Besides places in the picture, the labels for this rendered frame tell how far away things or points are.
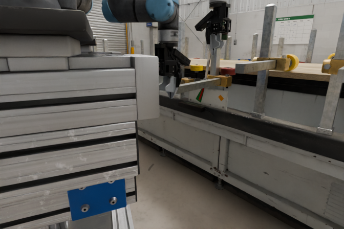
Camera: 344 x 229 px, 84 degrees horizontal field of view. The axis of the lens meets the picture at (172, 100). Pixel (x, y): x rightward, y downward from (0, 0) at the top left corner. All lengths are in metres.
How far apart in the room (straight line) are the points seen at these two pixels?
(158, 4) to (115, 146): 0.42
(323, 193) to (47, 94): 1.26
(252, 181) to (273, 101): 0.56
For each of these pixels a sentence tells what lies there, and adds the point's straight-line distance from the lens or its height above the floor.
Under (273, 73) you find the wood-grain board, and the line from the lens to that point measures 1.09.
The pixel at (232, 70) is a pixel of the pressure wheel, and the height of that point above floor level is 0.90.
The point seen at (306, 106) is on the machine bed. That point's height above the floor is 0.74.
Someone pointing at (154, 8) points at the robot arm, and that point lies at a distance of 0.59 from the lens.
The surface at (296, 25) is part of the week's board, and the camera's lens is 8.17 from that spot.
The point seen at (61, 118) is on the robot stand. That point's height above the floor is 0.92.
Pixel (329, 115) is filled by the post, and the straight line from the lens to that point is 0.89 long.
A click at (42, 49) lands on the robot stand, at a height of 1.00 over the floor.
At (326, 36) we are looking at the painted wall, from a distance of 8.08.
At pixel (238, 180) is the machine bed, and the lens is 1.45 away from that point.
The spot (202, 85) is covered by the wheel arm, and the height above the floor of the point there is 0.85.
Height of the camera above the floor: 1.00
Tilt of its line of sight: 15 degrees down
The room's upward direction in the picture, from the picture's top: straight up
